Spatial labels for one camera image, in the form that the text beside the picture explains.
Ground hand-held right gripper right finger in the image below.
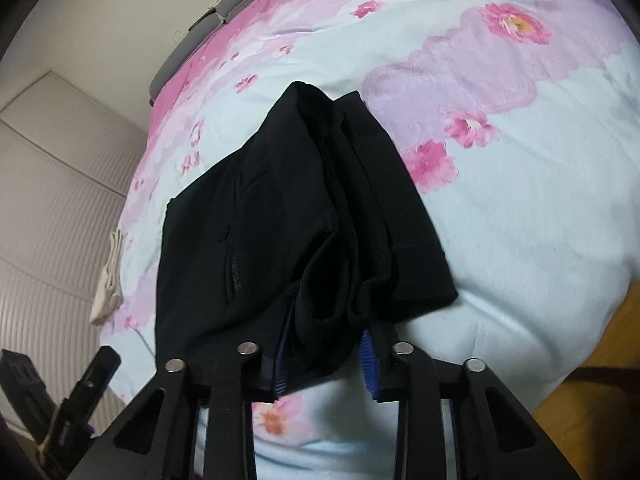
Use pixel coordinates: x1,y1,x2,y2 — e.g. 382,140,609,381
359,329,583,480

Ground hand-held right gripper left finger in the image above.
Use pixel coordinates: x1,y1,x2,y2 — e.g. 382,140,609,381
65,317,291,480

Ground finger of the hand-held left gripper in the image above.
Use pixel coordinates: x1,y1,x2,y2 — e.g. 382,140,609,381
0,350,50,446
67,347,122,413

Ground black pants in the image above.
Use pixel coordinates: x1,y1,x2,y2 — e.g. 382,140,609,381
154,81,458,393

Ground cream folded cloth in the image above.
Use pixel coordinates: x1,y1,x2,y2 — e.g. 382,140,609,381
90,230,126,326

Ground white ribbed wardrobe door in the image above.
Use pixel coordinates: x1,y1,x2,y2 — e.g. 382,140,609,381
0,71,151,441

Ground floral pink and blue blanket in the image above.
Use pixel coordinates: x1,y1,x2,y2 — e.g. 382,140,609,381
100,0,640,480

